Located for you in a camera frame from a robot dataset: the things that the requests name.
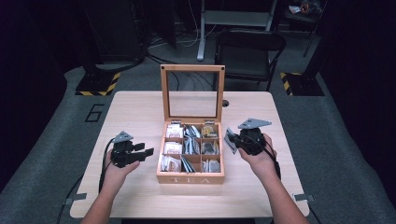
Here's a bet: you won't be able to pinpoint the hazard striped stand base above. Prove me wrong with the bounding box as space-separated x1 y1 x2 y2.
279 72 325 97
75 70 121 97

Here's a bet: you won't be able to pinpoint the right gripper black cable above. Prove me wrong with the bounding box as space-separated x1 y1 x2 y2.
248 134 282 181

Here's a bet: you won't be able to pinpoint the grey metal stand frame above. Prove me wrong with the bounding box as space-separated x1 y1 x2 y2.
196 0 278 62

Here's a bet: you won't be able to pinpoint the person's right hand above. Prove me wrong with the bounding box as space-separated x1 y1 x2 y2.
238 133 278 180

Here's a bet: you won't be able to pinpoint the dark equipment cabinet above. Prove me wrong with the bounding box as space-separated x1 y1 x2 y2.
78 0 150 68

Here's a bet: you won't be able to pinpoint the black floor cables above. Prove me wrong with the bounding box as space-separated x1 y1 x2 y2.
146 34 216 91

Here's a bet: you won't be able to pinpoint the group of silver tea packets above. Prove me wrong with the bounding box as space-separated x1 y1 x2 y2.
181 124 202 174

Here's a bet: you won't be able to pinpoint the group of dark tea packets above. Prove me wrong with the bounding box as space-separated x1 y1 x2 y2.
200 124 222 174

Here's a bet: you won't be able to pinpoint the black folding chair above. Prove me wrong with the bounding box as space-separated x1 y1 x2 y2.
214 28 288 91

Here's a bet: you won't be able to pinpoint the person's left hand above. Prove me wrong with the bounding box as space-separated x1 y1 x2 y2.
103 151 142 189

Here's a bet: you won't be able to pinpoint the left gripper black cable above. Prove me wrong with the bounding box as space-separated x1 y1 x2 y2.
55 138 116 224

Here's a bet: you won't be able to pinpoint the grey tape strip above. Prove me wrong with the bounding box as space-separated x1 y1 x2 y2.
64 192 88 205
293 193 316 203

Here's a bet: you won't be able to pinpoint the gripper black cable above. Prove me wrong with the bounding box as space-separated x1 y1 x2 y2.
55 138 116 224
248 134 282 181

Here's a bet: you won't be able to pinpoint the group of white tea packets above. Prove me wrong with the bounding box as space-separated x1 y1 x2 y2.
160 123 185 174

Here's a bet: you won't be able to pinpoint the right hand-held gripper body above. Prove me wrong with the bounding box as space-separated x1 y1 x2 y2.
237 118 273 157

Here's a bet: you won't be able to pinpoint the white floor cables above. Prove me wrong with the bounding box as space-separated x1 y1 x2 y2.
174 0 219 49

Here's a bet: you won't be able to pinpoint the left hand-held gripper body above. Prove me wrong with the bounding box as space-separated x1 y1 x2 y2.
110 131 141 169

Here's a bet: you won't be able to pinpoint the grey tea bag sachet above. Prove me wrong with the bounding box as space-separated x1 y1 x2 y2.
223 126 240 155

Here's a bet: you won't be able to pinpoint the wooden tea box with lid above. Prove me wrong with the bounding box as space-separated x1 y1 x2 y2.
156 63 226 185

